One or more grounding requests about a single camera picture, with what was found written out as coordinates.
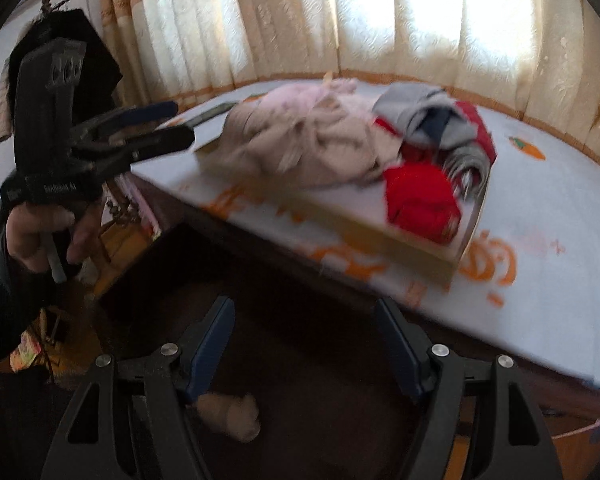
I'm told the beige hanging coat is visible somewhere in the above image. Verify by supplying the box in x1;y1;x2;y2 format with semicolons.
0;60;17;144

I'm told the white orange printed tablecloth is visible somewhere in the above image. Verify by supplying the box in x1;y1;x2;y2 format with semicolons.
130;77;600;397

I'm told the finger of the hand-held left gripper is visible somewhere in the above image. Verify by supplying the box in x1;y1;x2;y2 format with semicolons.
75;101;180;141
100;126;197;166

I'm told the person's left forearm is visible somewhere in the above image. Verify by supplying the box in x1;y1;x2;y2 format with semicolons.
0;200;56;367

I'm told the coat hanger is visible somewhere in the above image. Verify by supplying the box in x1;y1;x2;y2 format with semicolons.
37;0;72;17

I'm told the beige rolled sock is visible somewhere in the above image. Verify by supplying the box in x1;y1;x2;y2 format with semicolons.
192;391;261;444

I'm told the dark wooden drawer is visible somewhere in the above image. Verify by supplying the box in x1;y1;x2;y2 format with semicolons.
95;222;481;480

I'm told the maroon grey trimmed underwear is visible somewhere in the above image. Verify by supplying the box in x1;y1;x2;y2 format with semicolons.
442;100;497;202

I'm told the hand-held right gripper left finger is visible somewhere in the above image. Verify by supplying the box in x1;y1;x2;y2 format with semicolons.
40;295;237;480

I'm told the beige patterned curtain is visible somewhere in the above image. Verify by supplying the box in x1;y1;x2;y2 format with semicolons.
97;0;600;182

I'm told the black hanging coat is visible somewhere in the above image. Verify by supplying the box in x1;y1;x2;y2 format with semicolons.
7;7;124;112

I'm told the dark remote on table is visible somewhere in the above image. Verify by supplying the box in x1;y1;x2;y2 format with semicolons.
182;101;239;129

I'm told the beige shallow tray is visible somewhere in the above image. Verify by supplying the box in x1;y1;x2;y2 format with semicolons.
194;110;492;287

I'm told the dark wooden desk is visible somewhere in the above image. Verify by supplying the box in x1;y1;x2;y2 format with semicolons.
95;160;600;480

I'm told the person's left hand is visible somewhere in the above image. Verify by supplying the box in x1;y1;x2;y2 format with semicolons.
5;197;101;282

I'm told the red sock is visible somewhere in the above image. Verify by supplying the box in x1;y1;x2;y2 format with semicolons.
382;164;464;247

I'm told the grey navy underwear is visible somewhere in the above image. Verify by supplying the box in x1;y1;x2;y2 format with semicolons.
372;82;477;152

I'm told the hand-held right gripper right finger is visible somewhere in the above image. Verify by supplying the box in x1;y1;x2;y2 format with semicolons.
374;297;565;480

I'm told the beige underwear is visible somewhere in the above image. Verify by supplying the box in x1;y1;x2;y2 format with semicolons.
215;102;407;190

